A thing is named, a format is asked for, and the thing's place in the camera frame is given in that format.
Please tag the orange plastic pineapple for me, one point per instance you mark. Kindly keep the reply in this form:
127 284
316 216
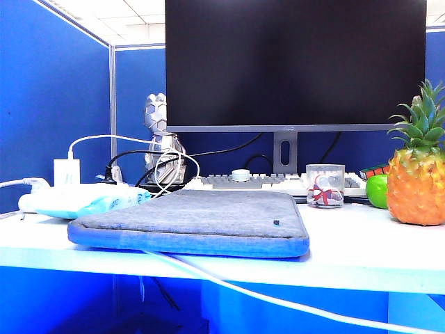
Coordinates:
415 191

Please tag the gray laptop sleeve bag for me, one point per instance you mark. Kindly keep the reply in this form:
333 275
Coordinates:
208 219

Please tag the white gray mechanical keyboard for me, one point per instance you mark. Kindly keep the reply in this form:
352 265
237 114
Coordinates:
264 182

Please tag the gray monitor stand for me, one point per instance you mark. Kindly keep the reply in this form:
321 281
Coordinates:
285 149

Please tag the silver robot figurine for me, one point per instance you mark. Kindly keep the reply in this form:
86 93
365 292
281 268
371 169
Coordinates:
160 139

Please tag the clear plastic cup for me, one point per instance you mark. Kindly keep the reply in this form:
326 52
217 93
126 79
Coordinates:
325 186

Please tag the light blue tissue pack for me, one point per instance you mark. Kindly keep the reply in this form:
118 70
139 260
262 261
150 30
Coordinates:
104 202

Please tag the black computer monitor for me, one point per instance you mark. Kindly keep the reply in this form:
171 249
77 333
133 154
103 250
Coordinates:
295 62

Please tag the rubik's cube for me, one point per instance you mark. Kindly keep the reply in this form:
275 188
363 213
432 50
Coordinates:
373 170

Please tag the white charger block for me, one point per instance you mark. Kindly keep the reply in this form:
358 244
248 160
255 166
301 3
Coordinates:
66 172

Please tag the green plastic apple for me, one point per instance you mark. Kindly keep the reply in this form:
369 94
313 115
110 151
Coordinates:
377 191

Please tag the white power strip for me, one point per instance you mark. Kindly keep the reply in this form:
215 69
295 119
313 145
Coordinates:
52 193

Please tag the gray partition post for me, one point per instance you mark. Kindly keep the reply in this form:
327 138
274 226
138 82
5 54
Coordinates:
112 104

